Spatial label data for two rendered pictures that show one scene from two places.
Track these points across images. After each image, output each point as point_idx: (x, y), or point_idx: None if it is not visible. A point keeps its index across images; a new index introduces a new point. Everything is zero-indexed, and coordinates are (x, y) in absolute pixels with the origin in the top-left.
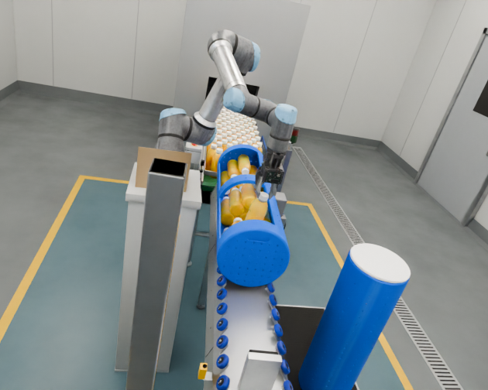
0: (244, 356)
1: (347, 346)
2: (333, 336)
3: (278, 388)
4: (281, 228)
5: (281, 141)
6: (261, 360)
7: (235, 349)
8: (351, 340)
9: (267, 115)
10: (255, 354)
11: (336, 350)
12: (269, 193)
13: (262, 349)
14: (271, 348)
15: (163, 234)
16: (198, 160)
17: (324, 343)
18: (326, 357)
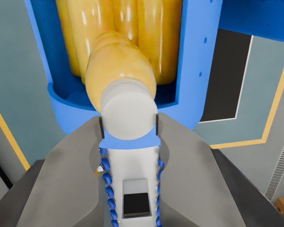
0: (128, 159)
1: (258, 36)
2: (249, 24)
3: (155, 177)
4: (201, 79)
5: None
6: (133, 221)
7: (119, 155)
8: (266, 38)
9: None
10: (128, 219)
11: (245, 30)
12: (160, 133)
13: (145, 151)
14: (154, 148)
15: None
16: None
17: (237, 16)
18: (233, 24)
